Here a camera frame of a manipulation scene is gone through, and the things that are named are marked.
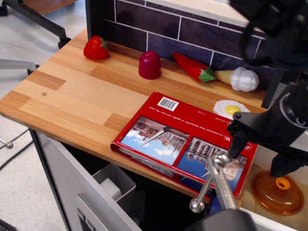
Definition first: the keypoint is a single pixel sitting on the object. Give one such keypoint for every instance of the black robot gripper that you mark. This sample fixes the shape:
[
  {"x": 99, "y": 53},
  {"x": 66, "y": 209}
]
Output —
[{"x": 275, "y": 129}]

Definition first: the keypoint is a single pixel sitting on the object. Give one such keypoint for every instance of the red hardcover book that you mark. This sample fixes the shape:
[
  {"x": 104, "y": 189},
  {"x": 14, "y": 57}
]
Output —
[{"x": 174, "y": 139}]

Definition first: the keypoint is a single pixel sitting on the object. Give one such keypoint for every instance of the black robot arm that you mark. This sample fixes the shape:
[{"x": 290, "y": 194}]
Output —
[{"x": 285, "y": 23}]

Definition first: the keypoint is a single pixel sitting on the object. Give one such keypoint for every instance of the grey open cabinet door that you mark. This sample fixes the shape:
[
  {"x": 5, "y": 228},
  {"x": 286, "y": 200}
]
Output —
[{"x": 84, "y": 204}]

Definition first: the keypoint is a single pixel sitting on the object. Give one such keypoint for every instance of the orange transparent pot lid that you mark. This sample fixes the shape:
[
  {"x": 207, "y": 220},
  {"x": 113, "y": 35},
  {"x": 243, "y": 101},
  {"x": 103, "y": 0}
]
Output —
[{"x": 279, "y": 195}]

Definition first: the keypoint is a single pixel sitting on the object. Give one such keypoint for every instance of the toy fried egg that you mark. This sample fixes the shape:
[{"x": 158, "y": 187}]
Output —
[{"x": 227, "y": 108}]

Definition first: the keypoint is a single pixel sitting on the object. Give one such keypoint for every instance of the white toy garlic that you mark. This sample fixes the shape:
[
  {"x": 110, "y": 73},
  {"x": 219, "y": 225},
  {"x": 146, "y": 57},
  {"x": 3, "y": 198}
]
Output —
[{"x": 244, "y": 80}]

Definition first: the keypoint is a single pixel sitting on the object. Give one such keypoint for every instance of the beige toy cone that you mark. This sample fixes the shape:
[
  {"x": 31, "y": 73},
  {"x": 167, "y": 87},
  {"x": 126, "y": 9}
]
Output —
[{"x": 224, "y": 75}]

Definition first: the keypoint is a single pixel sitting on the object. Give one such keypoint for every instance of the red toy chili pepper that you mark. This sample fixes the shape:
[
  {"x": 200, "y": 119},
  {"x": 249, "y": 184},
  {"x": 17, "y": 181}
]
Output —
[{"x": 194, "y": 68}]

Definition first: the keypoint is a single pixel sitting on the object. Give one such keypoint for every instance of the dark red toy dome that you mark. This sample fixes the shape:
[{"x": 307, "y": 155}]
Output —
[{"x": 150, "y": 65}]

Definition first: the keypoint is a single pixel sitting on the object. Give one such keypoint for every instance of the grey plastic bin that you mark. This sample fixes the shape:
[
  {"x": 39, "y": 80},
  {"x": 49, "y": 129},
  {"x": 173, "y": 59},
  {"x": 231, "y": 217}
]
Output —
[{"x": 118, "y": 185}]

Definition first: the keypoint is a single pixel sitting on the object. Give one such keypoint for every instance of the red toy strawberry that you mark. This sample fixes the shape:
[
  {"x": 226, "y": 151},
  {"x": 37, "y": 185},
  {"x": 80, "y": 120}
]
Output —
[{"x": 96, "y": 48}]

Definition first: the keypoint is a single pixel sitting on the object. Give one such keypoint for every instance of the black chair base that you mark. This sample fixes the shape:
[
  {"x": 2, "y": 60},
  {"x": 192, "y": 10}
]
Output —
[{"x": 36, "y": 10}]

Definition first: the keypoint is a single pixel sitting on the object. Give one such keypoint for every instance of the metal clamp screw handle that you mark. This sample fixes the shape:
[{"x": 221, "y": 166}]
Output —
[{"x": 216, "y": 164}]

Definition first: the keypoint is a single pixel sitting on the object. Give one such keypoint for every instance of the black vertical post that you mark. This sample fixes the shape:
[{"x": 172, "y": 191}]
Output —
[{"x": 276, "y": 87}]

